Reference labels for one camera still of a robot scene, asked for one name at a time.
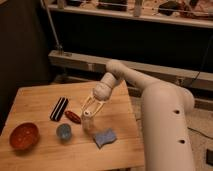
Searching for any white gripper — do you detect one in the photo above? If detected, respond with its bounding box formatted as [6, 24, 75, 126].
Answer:
[82, 82, 112, 116]

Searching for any small white bottle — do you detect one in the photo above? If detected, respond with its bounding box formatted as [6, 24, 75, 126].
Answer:
[81, 110, 94, 131]

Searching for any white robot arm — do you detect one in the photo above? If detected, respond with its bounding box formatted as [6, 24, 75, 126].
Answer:
[82, 60, 196, 171]

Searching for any dark red oval object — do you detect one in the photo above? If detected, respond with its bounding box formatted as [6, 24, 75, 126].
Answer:
[65, 111, 81, 124]

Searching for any black white striped block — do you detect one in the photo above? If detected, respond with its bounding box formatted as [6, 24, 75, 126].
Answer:
[50, 97, 68, 122]

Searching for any blue cup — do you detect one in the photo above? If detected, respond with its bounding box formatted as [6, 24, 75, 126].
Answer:
[56, 123, 72, 141]

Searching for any orange bowl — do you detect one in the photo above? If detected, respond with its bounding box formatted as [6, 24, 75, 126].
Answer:
[9, 122, 40, 150]

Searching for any black box on floor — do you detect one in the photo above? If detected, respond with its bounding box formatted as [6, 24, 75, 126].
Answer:
[206, 149, 213, 166]

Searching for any cluttered wooden shelf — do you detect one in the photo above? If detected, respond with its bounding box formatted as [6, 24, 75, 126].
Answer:
[44, 0, 213, 29]

